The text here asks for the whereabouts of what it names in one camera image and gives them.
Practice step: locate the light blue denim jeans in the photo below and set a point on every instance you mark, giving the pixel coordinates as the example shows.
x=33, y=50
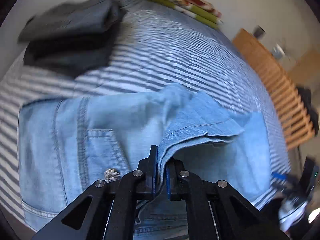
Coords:
x=64, y=145

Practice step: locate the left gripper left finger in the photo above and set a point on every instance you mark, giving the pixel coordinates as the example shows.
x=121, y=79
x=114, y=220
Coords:
x=106, y=210

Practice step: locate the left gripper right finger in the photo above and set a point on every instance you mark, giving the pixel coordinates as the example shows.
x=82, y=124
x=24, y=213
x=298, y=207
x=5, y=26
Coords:
x=216, y=210

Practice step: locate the blue white striped quilt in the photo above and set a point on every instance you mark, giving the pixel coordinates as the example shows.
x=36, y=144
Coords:
x=156, y=46

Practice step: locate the dark ceramic vase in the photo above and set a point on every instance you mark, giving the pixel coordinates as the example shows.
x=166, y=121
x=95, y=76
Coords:
x=258, y=32

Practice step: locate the black folded garment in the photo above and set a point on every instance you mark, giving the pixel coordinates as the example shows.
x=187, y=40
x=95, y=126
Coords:
x=72, y=55

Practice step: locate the wooden slatted headboard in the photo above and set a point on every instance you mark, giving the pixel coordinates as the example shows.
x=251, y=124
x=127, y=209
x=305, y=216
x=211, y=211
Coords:
x=292, y=113

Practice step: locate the black camera box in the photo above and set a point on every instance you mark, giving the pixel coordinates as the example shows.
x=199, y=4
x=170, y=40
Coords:
x=309, y=176

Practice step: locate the grey tweed folded garment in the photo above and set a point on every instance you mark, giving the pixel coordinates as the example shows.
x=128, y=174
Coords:
x=71, y=18

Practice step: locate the red white folded blanket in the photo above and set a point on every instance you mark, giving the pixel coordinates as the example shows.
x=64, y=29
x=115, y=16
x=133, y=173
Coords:
x=192, y=1

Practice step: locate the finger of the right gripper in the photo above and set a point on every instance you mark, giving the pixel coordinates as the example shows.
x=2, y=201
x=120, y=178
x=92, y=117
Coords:
x=284, y=181

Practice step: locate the small potted plant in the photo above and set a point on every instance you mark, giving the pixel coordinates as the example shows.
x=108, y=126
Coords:
x=279, y=51

